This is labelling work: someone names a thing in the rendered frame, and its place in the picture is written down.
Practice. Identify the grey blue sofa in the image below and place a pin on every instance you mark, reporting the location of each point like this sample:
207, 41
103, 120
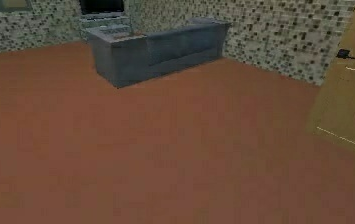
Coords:
158, 53

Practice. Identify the pale grey television stand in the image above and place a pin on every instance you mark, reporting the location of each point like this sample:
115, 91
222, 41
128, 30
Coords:
105, 22

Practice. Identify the black television set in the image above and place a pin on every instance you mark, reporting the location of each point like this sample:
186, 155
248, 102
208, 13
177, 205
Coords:
101, 6

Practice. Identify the tan wooden room door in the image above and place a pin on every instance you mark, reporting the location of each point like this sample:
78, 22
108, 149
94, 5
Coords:
346, 93

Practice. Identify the framed wall picture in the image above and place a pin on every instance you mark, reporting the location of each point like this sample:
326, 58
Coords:
8, 4

